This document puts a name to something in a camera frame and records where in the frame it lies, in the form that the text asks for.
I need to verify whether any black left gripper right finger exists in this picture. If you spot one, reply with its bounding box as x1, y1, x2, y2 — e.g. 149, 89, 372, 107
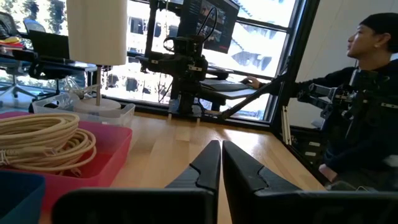
222, 140, 302, 224

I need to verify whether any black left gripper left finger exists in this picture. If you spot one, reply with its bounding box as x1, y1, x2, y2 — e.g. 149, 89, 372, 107
164, 139, 222, 192

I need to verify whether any beige cable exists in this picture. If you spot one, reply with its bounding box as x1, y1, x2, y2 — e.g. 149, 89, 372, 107
0, 123, 80, 149
0, 129, 97, 166
0, 112, 81, 138
0, 146, 97, 174

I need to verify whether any grey laptop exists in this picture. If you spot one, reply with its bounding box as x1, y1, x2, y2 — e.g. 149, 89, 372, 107
200, 78, 259, 100

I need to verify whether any black computer monitor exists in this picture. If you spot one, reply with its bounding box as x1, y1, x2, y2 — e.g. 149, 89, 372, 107
177, 0, 241, 55

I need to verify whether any person's hand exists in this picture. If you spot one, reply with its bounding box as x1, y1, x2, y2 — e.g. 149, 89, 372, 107
245, 76, 262, 90

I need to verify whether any clear plastic bin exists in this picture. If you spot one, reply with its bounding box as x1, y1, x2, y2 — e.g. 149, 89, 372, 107
32, 92, 136, 127

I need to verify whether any white shade lamp wooden base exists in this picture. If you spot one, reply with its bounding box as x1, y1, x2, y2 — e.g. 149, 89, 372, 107
65, 0, 128, 114

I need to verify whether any pink plastic bin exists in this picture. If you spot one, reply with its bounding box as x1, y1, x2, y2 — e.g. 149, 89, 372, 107
0, 111, 134, 215

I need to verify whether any dark office desk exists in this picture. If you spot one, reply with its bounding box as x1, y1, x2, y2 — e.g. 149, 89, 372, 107
0, 48, 98, 74

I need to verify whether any black open laptop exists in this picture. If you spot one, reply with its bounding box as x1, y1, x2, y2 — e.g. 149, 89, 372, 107
28, 29, 71, 60

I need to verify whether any blue office chair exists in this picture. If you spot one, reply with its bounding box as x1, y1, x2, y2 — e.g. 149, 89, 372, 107
23, 17, 47, 34

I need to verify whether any black mesh office chair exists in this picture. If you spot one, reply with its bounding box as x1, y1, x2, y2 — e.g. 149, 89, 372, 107
0, 11, 21, 40

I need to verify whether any person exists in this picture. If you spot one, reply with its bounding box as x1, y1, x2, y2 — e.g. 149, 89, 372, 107
245, 12, 398, 191

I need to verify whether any teal plastic bin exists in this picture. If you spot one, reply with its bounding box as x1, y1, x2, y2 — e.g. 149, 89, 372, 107
0, 170, 46, 224

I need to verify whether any black window frame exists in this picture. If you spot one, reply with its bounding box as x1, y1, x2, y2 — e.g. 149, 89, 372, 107
124, 0, 312, 125

